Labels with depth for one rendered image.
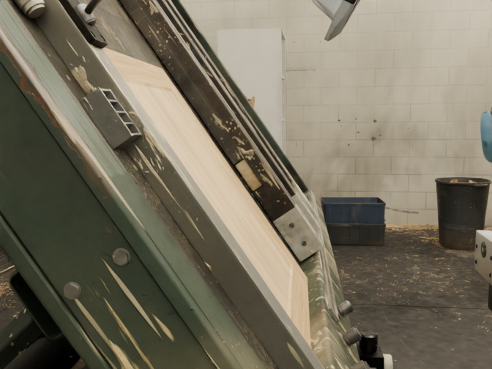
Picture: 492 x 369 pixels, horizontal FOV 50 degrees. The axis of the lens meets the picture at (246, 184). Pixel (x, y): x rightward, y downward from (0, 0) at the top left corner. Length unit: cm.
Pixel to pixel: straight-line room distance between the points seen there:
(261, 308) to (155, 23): 88
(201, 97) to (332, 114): 498
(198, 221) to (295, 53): 570
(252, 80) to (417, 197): 255
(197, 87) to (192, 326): 97
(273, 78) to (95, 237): 451
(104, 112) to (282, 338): 36
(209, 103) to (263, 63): 360
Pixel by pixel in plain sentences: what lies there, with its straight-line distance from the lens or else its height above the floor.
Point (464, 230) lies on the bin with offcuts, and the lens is 543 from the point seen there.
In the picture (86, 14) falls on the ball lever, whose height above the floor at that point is 138.
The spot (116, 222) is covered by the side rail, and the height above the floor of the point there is 116.
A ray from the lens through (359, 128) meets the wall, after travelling 629.
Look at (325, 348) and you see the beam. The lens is 84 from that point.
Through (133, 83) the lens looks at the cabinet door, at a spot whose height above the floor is 131.
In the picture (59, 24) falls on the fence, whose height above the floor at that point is 137.
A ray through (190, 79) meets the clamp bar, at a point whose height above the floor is 135.
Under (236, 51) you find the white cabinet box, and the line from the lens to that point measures 498.
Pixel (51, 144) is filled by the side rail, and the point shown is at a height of 123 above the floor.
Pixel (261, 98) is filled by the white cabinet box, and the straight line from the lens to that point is 491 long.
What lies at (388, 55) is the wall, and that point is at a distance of 636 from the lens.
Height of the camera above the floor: 125
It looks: 7 degrees down
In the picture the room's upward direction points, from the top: 1 degrees counter-clockwise
